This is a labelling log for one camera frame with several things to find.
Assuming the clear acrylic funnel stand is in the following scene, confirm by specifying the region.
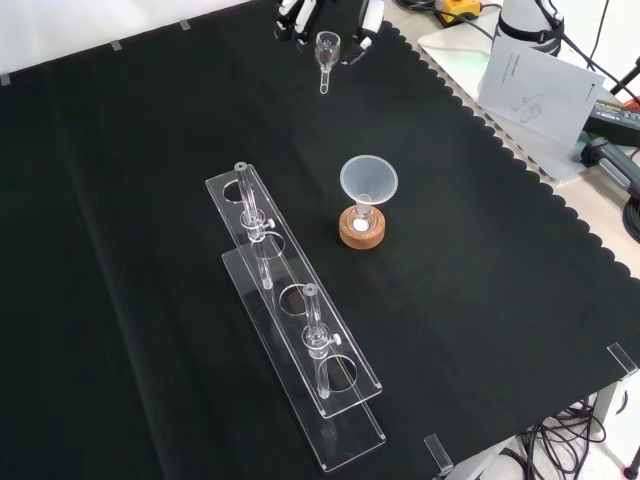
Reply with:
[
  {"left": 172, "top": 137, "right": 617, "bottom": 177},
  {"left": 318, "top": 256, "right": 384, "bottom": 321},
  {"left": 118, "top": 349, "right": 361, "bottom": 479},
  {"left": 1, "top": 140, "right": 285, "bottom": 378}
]
[{"left": 204, "top": 160, "right": 387, "bottom": 474}]

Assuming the round-bottom glass flask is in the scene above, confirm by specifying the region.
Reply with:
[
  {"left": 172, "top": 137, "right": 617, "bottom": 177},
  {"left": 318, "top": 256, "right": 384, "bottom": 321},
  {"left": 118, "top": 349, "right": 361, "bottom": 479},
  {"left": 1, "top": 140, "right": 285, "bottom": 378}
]
[{"left": 348, "top": 193, "right": 377, "bottom": 234}]

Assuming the yellow stop button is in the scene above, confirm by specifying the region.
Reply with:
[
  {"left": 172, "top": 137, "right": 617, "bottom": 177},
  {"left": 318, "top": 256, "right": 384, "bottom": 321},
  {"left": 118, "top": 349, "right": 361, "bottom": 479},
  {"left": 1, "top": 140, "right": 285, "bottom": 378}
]
[{"left": 433, "top": 0, "right": 482, "bottom": 27}]

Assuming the translucent plastic funnel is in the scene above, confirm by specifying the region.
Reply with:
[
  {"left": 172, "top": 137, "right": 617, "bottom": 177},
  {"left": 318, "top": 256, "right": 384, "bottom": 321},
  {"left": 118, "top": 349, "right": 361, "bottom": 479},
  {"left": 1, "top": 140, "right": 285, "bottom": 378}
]
[{"left": 339, "top": 154, "right": 400, "bottom": 214}]

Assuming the white paper booklet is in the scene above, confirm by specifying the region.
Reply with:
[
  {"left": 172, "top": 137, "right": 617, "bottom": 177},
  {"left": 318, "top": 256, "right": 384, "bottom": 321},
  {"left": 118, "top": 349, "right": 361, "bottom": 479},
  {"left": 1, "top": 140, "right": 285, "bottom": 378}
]
[{"left": 477, "top": 36, "right": 607, "bottom": 147}]

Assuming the pale board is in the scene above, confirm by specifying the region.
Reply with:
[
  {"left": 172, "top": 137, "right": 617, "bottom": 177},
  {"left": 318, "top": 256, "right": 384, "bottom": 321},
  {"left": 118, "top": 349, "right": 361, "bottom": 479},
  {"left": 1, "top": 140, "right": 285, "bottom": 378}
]
[{"left": 417, "top": 23, "right": 594, "bottom": 182}]

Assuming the cork ring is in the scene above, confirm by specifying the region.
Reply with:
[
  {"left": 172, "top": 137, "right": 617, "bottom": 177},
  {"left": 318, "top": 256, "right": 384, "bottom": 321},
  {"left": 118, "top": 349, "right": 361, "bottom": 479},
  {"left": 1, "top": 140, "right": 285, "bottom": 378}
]
[{"left": 338, "top": 204, "right": 389, "bottom": 250}]

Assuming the black bench cloth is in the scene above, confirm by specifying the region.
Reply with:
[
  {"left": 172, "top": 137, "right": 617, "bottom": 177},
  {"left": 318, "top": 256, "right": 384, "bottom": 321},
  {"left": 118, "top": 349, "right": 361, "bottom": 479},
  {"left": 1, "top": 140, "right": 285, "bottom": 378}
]
[{"left": 0, "top": 0, "right": 640, "bottom": 480}]

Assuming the black tripod leg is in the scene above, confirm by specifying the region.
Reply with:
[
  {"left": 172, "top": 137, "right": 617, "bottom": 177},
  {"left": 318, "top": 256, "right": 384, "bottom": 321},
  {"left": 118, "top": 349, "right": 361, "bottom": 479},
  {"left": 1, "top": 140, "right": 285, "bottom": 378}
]
[{"left": 608, "top": 53, "right": 640, "bottom": 96}]

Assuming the grey handle tool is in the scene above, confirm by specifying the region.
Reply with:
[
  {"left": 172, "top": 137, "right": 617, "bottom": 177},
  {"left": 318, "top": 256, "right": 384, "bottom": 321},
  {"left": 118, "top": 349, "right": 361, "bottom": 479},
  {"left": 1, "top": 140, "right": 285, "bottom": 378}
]
[{"left": 581, "top": 138, "right": 640, "bottom": 197}]

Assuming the black power adapter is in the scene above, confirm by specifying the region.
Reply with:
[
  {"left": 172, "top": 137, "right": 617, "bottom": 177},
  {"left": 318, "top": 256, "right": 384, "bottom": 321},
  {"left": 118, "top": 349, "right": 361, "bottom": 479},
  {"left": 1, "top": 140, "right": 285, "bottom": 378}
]
[{"left": 583, "top": 97, "right": 640, "bottom": 147}]

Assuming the black cable bundle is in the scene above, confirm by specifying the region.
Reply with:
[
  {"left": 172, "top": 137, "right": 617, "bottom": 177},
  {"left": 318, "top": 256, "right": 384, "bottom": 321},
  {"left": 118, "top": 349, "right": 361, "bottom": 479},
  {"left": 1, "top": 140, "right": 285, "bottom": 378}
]
[{"left": 502, "top": 397, "right": 609, "bottom": 480}]

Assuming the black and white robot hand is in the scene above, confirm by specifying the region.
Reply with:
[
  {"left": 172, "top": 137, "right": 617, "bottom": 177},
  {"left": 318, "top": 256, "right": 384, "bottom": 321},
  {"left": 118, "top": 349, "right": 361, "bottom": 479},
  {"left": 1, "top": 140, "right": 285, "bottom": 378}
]
[{"left": 272, "top": 0, "right": 387, "bottom": 66}]

